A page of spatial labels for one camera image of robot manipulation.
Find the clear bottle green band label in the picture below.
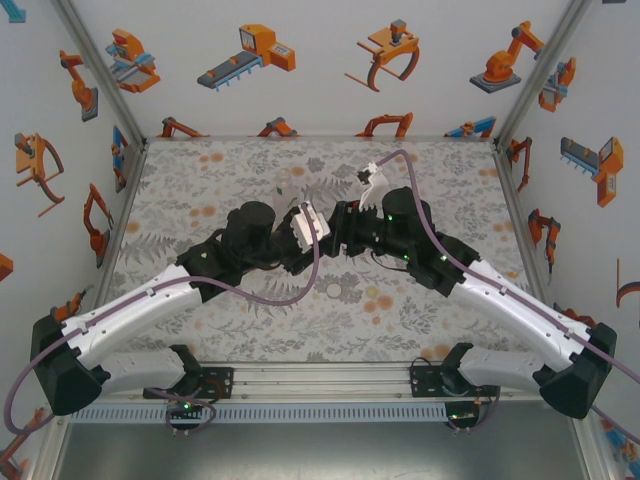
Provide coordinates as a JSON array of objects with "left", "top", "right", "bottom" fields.
[{"left": 272, "top": 167, "right": 303, "bottom": 214}]

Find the thin purple base cable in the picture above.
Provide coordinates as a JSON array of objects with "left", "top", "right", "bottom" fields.
[
  {"left": 447, "top": 394, "right": 501, "bottom": 435},
  {"left": 144, "top": 382, "right": 220, "bottom": 437}
]

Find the aluminium table edge rail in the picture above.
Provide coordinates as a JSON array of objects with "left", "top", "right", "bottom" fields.
[
  {"left": 94, "top": 139, "right": 150, "bottom": 301},
  {"left": 492, "top": 139, "right": 554, "bottom": 311},
  {"left": 142, "top": 133, "right": 499, "bottom": 146}
]

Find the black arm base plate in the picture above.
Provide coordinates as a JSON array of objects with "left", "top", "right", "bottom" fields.
[
  {"left": 408, "top": 363, "right": 496, "bottom": 400},
  {"left": 143, "top": 366, "right": 236, "bottom": 402}
]

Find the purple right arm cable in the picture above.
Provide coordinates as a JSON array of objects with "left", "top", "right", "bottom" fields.
[{"left": 377, "top": 149, "right": 640, "bottom": 451}]

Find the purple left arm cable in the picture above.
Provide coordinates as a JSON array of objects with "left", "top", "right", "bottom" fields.
[{"left": 2, "top": 217, "right": 321, "bottom": 436}]

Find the floral grey orange tablecloth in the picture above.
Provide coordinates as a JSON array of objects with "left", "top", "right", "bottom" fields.
[{"left": 97, "top": 138, "right": 544, "bottom": 364}]

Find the slotted aluminium base rail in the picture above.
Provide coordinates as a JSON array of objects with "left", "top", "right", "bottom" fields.
[{"left": 47, "top": 362, "right": 551, "bottom": 404}]

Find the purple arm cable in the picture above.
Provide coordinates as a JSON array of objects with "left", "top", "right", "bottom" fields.
[
  {"left": 377, "top": 149, "right": 640, "bottom": 451},
  {"left": 2, "top": 217, "right": 321, "bottom": 436}
]

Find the aluminium frame post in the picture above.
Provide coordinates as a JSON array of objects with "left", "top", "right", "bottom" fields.
[
  {"left": 27, "top": 417, "right": 74, "bottom": 480},
  {"left": 569, "top": 417, "right": 617, "bottom": 480},
  {"left": 492, "top": 0, "right": 597, "bottom": 149},
  {"left": 49, "top": 0, "right": 150, "bottom": 149}
]

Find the perforated grey cable tray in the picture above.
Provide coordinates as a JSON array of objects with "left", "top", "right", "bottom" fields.
[{"left": 67, "top": 402, "right": 449, "bottom": 425}]

